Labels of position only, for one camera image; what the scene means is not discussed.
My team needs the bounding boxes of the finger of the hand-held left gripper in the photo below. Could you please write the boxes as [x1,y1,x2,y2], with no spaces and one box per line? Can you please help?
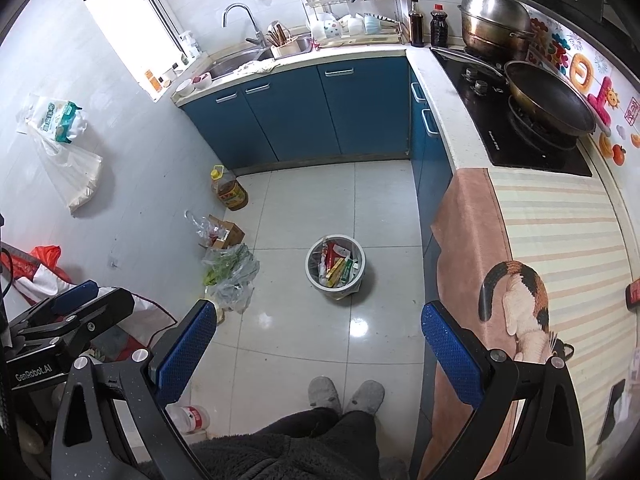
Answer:
[7,281,101,333]
[10,287,136,357]

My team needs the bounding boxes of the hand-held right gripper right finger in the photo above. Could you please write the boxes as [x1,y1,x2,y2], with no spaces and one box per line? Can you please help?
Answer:
[410,301,587,480]

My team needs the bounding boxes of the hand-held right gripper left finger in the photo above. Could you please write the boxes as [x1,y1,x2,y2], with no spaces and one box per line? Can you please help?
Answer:
[50,299,219,480]

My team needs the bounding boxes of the grey round trash bin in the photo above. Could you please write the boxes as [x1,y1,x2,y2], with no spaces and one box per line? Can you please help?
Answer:
[305,234,366,301]

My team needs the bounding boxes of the white red trimmed bag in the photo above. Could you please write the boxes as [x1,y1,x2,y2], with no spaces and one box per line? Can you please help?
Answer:
[95,285,178,361]

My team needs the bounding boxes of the red plastic bag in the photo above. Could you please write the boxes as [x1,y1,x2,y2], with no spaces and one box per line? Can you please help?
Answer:
[0,245,68,291]

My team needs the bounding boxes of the white plastic bottle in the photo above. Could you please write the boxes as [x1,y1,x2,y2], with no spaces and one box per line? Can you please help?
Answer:
[166,404,211,435]

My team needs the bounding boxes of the grey slipper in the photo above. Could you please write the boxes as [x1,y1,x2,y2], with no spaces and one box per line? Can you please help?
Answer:
[345,380,386,415]
[307,376,342,413]

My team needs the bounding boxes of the plastic bag of greens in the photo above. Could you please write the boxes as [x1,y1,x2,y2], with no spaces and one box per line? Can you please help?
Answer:
[201,242,261,313]

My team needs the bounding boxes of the white hanging plastic bag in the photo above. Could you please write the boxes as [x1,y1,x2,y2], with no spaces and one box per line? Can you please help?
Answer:
[17,92,103,216]

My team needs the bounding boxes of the clear crumpled plastic bag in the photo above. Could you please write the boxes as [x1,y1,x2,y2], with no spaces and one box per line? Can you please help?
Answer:
[185,210,226,246]

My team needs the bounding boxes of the cardboard box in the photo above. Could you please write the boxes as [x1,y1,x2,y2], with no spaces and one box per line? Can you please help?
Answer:
[200,215,246,251]

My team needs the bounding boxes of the dark fleece robe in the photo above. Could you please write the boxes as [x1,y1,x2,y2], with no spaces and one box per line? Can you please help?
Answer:
[135,432,408,480]

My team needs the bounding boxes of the person's legs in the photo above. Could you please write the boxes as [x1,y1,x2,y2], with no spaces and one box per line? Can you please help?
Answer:
[252,407,378,461]

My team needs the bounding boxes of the striped cat tablecloth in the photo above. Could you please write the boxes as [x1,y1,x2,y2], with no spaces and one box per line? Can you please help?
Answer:
[430,167,640,480]

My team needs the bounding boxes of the cooking oil bottle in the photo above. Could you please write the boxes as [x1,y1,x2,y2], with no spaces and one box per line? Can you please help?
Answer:
[210,165,249,211]

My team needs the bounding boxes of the green white tissue packet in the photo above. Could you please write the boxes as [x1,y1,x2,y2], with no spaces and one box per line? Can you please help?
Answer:
[37,101,88,143]

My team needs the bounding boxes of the black glass stove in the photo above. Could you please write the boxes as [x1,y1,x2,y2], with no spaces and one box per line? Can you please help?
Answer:
[431,47,593,178]

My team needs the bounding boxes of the blue kitchen cabinets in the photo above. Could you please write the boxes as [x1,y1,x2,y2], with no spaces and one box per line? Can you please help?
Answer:
[180,55,458,461]

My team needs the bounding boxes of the white dish soap bottle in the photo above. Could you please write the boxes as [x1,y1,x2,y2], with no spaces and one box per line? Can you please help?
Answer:
[180,30,201,61]

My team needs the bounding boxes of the window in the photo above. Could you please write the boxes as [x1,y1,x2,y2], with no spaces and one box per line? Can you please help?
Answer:
[70,0,186,106]

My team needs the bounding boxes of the dark wok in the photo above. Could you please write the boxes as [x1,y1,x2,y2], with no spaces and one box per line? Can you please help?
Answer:
[502,60,613,151]

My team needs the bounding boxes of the steel sink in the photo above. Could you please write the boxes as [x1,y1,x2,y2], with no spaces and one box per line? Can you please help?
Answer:
[205,45,273,81]

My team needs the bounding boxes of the white dishcloth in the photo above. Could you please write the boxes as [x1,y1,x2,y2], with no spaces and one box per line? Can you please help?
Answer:
[235,60,278,75]

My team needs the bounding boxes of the chrome faucet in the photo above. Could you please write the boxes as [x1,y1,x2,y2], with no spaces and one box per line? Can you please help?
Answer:
[222,3,266,48]

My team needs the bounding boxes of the chopstick holder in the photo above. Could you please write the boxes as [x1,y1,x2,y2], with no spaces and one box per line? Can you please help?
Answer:
[267,21,301,58]

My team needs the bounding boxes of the dark bottle red cap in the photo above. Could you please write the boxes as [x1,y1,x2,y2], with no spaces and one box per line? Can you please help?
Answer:
[430,4,449,48]

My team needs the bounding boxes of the tall dark sauce bottle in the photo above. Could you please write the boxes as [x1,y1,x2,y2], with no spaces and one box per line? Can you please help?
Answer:
[410,0,426,48]

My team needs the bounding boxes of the metal dish rack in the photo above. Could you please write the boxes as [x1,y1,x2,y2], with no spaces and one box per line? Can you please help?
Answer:
[300,0,403,46]

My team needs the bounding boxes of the steel pot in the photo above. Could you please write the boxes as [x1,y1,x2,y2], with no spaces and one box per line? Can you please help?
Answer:
[457,0,536,61]

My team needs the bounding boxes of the colourful wall stickers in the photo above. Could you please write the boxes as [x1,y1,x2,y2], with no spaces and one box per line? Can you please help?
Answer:
[527,7,640,166]

